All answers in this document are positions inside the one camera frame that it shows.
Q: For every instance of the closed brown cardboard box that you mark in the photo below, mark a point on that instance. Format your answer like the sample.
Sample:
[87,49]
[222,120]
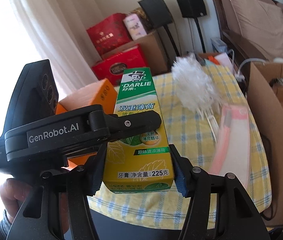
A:
[154,50]

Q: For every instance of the person's left hand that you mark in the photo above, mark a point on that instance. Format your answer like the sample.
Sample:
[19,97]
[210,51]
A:
[14,197]

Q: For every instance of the white curtain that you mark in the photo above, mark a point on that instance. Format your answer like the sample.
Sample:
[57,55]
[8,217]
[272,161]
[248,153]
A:
[56,30]

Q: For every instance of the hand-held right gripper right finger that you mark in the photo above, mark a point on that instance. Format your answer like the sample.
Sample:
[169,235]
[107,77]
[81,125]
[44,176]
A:
[181,180]

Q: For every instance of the white duster brush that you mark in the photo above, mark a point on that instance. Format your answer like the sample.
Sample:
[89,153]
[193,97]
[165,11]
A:
[194,85]

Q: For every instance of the pink tissue pack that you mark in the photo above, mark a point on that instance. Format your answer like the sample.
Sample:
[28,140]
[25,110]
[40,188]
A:
[135,27]

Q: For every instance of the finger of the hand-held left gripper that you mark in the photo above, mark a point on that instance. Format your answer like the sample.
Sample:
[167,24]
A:
[136,123]

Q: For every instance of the red gift box oval label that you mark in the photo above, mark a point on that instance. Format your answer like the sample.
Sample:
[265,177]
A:
[129,60]

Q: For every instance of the person's left forearm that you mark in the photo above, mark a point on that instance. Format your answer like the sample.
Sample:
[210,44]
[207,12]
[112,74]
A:
[6,221]

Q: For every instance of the open brown cardboard box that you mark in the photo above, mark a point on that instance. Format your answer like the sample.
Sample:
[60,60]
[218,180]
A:
[259,100]

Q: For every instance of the white paper bag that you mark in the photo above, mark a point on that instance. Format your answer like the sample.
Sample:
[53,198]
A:
[222,58]

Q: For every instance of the blue and white box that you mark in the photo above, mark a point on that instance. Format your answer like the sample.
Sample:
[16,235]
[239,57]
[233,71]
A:
[219,46]

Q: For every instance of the yellow toothpaste box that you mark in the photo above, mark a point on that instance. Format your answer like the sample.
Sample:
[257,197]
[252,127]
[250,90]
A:
[136,97]

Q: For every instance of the brown cushioned sofa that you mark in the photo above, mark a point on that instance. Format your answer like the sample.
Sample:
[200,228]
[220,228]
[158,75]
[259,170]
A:
[256,17]

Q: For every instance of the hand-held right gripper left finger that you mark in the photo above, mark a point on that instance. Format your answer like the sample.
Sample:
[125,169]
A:
[95,177]

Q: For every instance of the pink toothbrush pack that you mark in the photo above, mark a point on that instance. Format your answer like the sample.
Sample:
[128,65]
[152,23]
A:
[234,140]

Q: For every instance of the yellow checkered tablecloth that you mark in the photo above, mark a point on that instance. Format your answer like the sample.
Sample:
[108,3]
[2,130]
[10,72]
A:
[189,135]

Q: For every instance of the orange cardboard box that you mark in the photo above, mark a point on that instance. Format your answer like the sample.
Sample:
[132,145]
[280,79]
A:
[104,93]

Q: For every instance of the black speaker stand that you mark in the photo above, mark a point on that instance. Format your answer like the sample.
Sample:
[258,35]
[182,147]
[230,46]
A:
[171,42]
[199,35]

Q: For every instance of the black speaker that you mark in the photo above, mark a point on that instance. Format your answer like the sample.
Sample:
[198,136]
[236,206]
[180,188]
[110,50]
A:
[190,2]
[156,10]

